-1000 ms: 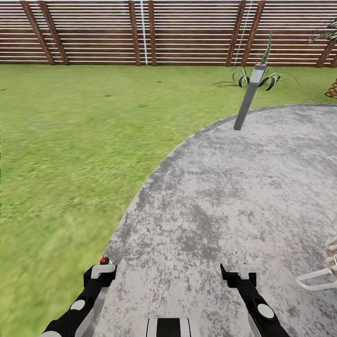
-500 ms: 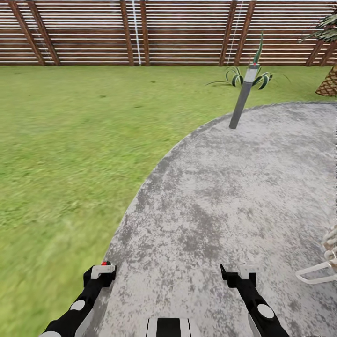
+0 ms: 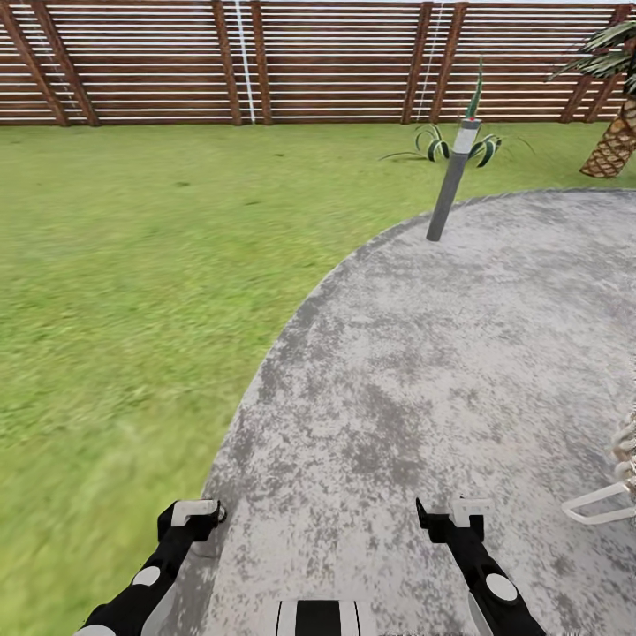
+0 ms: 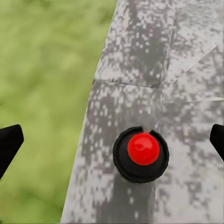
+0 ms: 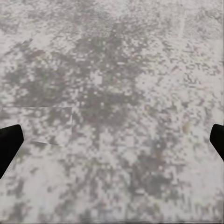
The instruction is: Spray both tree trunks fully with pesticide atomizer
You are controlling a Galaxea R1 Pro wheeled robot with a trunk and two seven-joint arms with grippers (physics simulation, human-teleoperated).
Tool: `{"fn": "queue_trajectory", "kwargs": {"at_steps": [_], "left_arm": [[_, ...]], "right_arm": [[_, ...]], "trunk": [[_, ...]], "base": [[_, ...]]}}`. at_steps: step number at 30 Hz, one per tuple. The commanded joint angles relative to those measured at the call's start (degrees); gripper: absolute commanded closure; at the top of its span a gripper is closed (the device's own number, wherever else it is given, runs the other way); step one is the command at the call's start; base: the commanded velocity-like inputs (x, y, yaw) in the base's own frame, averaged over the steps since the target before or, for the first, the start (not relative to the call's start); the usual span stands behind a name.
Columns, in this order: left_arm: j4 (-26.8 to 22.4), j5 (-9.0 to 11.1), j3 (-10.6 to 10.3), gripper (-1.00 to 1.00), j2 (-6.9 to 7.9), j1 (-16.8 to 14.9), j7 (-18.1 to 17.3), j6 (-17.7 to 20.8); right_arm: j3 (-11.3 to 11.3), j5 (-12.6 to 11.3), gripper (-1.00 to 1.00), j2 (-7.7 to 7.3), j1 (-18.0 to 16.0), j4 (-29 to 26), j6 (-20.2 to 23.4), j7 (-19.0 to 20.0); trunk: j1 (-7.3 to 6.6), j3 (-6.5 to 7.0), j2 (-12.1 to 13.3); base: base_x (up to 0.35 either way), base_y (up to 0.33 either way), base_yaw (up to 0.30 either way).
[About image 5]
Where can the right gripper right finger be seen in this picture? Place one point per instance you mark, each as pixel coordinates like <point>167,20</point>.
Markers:
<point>217,139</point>

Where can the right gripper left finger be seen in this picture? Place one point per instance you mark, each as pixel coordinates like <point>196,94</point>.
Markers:
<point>11,139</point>

